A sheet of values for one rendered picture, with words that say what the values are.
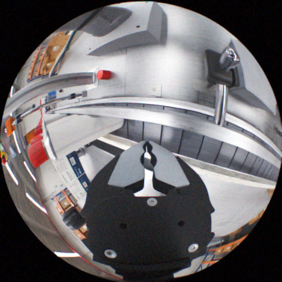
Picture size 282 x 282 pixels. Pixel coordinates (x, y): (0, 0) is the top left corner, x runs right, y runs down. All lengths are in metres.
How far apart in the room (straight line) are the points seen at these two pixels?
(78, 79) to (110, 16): 0.24
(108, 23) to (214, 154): 0.38
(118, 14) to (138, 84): 0.24
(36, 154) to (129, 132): 0.19
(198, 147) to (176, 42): 0.24
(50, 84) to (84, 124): 0.22
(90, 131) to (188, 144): 0.17
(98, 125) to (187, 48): 0.25
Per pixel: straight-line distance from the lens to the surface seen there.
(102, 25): 0.30
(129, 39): 0.27
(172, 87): 0.22
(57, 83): 0.34
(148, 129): 0.19
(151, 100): 0.18
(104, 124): 0.17
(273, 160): 0.16
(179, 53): 0.24
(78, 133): 0.15
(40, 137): 0.20
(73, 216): 0.38
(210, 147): 0.18
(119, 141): 0.20
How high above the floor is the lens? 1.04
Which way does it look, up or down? 50 degrees down
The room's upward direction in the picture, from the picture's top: 128 degrees counter-clockwise
